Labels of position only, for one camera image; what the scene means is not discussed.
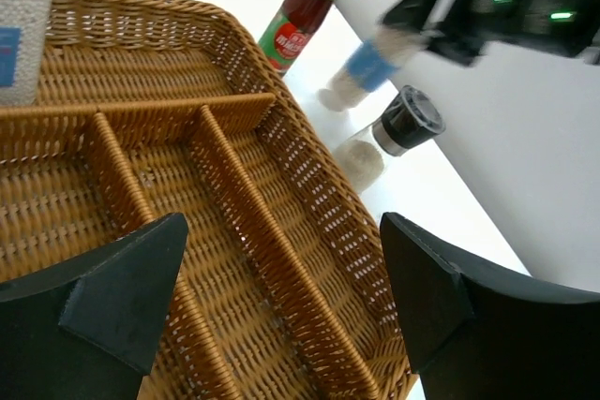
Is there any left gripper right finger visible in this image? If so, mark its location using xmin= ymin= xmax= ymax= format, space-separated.
xmin=380 ymin=213 xmax=599 ymax=399

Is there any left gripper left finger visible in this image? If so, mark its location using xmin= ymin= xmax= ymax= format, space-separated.
xmin=1 ymin=213 xmax=188 ymax=399

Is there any brown wicker divided basket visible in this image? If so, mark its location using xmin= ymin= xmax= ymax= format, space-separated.
xmin=1 ymin=0 xmax=415 ymax=399

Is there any silver-lid salt shaker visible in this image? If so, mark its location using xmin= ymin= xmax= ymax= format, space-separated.
xmin=1 ymin=0 xmax=52 ymax=107
xmin=319 ymin=25 xmax=427 ymax=112

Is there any red sauce bottle yellow cap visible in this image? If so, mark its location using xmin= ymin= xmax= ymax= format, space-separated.
xmin=258 ymin=0 xmax=335 ymax=76

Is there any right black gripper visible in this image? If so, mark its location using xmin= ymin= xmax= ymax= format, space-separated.
xmin=380 ymin=0 xmax=599 ymax=67

